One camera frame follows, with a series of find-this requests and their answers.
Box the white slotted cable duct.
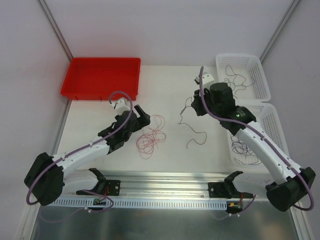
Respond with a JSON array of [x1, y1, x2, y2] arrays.
[[50, 197, 227, 211]]

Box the purple camera cable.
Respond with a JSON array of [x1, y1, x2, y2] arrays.
[[198, 66, 315, 212], [26, 90, 133, 206]]

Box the far white perforated basket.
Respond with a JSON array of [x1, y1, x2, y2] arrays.
[[215, 53, 271, 102]]

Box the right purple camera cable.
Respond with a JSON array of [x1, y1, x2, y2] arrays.
[[198, 66, 315, 212]]

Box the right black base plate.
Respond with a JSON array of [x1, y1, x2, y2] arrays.
[[207, 182, 254, 199]]

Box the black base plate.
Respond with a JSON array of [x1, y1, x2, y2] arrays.
[[88, 179, 121, 196], [207, 182, 254, 199]]

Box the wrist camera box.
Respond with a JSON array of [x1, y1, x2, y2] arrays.
[[109, 97, 131, 116], [202, 72, 215, 90]]

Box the dark brown wire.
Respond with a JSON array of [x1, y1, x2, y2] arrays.
[[177, 97, 208, 150], [222, 64, 256, 95]]

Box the red plastic tray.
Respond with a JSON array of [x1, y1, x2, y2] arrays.
[[60, 57, 141, 101]]

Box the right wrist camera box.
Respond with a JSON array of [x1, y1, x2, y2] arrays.
[[202, 72, 215, 90]]

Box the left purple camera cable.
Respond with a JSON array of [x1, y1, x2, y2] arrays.
[[26, 90, 133, 206]]

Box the separated pink wire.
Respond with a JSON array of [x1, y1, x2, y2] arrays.
[[135, 114, 167, 160]]

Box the near white perforated basket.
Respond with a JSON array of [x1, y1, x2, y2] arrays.
[[226, 100, 289, 170]]

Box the white perforated basket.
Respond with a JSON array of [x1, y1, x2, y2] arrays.
[[226, 100, 289, 170], [215, 53, 271, 102]]

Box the aluminium mounting rail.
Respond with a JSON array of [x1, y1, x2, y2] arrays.
[[61, 170, 273, 199]]

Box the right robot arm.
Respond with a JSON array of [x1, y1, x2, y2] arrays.
[[191, 82, 316, 212]]

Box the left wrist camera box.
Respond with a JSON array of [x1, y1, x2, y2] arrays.
[[109, 97, 131, 116]]

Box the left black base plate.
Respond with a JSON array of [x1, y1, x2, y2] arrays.
[[88, 179, 121, 196]]

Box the separated dark wire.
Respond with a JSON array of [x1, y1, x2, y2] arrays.
[[231, 136, 263, 166]]

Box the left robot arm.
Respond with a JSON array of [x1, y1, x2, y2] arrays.
[[24, 105, 151, 206]]

